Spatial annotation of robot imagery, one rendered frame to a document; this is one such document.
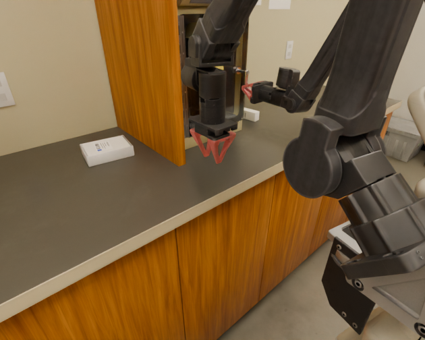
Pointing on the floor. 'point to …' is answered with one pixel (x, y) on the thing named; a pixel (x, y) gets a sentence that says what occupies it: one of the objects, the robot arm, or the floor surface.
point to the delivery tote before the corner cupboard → (402, 139)
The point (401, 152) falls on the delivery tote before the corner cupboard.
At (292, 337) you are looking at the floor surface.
